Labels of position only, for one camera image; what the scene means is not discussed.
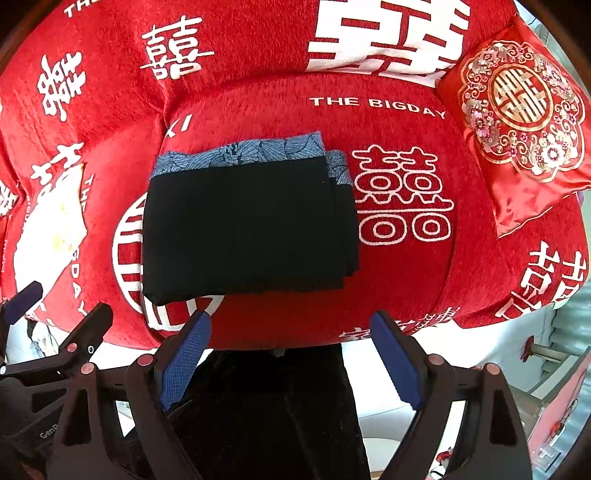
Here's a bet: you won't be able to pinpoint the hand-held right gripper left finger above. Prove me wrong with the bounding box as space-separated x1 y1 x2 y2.
46 309 213 480

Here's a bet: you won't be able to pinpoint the pale cabinet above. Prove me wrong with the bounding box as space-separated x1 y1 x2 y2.
536 295 591 370

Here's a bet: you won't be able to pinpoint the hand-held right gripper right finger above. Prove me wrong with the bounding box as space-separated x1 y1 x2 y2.
369 310 534 480

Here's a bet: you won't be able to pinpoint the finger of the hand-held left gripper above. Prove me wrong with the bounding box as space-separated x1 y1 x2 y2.
0 281 44 357
0 302 115 377

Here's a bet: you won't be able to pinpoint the black pants blue patterned waistband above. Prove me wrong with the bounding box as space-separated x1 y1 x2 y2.
141 130 362 308

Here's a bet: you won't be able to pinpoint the red embroidered cushion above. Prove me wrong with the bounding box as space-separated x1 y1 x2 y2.
436 13 591 240

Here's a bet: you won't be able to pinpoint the red printed sofa cover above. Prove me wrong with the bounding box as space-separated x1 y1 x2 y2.
0 0 591 352

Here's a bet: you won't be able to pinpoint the person's dark clothed legs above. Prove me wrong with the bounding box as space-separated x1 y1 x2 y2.
124 344 372 480

